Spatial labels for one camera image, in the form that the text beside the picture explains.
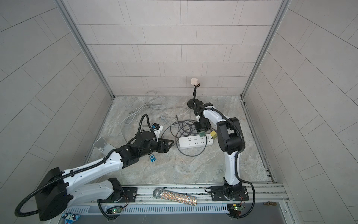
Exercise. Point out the left circuit board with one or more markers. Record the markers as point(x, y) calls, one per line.
point(114, 210)

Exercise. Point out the white power strip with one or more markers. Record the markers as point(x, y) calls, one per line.
point(195, 141)

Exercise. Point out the right circuit board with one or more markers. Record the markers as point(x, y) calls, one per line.
point(234, 209)

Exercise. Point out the aluminium rail frame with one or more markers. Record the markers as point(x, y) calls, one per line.
point(209, 198)

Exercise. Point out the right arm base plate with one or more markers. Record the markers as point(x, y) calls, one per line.
point(228, 193)

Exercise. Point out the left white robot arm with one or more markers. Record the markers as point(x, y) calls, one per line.
point(54, 194)

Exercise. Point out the glitter handheld microphone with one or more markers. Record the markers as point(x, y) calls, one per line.
point(160, 193)

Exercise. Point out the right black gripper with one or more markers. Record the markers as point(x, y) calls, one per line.
point(199, 129)

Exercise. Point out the blue toy figure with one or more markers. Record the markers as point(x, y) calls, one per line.
point(70, 218)

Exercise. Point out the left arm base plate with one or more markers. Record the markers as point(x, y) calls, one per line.
point(123, 194)

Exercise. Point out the blue mp3 player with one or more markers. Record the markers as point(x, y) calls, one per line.
point(152, 158)

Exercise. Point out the yellow charger plug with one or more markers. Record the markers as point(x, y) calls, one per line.
point(214, 134)

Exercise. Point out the grey plastic holder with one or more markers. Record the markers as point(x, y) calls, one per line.
point(102, 145)

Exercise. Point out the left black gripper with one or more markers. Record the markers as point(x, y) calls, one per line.
point(166, 149)

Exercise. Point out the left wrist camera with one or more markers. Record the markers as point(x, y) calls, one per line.
point(157, 128)

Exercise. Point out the beige microphone on stand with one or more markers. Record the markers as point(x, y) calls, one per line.
point(195, 93)

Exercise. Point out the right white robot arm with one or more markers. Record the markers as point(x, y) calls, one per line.
point(231, 142)

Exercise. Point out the circuit board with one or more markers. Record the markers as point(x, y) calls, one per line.
point(114, 210)
point(234, 209)

